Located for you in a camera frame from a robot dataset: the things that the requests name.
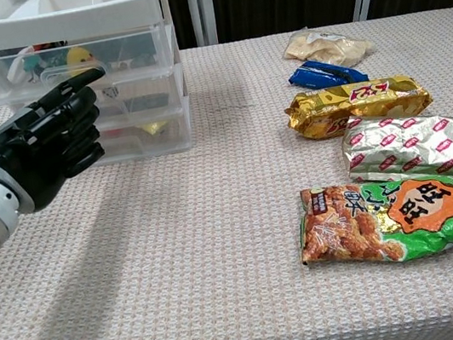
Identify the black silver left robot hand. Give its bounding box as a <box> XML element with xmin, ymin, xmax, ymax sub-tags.
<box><xmin>0</xmin><ymin>66</ymin><xmax>125</xmax><ymax>218</ymax></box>

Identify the clear plastic storage bin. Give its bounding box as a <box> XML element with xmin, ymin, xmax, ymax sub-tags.
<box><xmin>84</xmin><ymin>102</ymin><xmax>198</xmax><ymax>167</ymax></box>

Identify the yellow rubber duck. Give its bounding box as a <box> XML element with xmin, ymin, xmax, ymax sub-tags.
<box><xmin>64</xmin><ymin>43</ymin><xmax>97</xmax><ymax>70</ymax></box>

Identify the small yellow wrapped item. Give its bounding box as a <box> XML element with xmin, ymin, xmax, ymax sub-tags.
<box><xmin>139</xmin><ymin>119</ymin><xmax>170</xmax><ymax>138</ymax></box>

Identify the beige waffle tablecloth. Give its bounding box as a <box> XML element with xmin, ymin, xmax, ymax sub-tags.
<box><xmin>0</xmin><ymin>6</ymin><xmax>453</xmax><ymax>340</ymax></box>

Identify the blue snack packet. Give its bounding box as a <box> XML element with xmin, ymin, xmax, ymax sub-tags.
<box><xmin>286</xmin><ymin>52</ymin><xmax>370</xmax><ymax>94</ymax></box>

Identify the clear bag of beige snacks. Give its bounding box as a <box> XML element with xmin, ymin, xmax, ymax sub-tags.
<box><xmin>280</xmin><ymin>17</ymin><xmax>379</xmax><ymax>78</ymax></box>

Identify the gold snack pack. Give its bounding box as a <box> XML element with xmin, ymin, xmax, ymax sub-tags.
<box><xmin>282</xmin><ymin>69</ymin><xmax>438</xmax><ymax>145</ymax></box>

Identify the green orange snack bag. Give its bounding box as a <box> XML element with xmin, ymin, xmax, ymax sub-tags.
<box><xmin>290</xmin><ymin>165</ymin><xmax>453</xmax><ymax>279</ymax></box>

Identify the silver red-print snack pack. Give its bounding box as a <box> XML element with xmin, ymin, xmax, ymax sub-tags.
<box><xmin>338</xmin><ymin>101</ymin><xmax>453</xmax><ymax>199</ymax></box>

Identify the white compartment tray stack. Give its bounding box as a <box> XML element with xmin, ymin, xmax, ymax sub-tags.
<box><xmin>0</xmin><ymin>0</ymin><xmax>199</xmax><ymax>183</ymax></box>

